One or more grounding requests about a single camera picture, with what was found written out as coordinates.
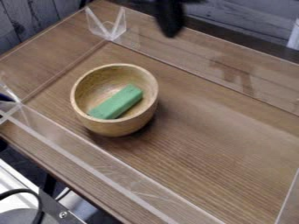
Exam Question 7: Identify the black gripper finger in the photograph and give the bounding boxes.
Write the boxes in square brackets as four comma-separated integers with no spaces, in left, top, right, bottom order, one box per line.
[169,0,184,38]
[153,0,169,37]

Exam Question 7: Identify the green rectangular block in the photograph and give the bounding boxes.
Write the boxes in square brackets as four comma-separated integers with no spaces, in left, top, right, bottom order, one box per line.
[88,84,144,120]

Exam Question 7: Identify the brown wooden bowl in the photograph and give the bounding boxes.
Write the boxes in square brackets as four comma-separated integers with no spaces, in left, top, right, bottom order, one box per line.
[69,63,158,137]

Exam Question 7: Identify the black table leg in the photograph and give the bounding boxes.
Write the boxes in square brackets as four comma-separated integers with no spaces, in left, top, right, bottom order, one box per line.
[42,174,57,196]

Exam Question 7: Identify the white post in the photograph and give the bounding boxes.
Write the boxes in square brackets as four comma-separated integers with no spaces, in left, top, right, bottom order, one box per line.
[286,18,299,50]

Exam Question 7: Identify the clear acrylic front wall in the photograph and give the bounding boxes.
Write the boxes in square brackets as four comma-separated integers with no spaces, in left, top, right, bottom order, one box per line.
[0,85,224,224]

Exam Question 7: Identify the grey metal base plate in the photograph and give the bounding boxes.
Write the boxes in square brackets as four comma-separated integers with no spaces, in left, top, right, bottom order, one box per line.
[38,189,86,224]

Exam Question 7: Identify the black cable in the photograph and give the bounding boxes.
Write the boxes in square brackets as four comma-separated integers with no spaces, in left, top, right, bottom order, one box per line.
[0,188,44,224]

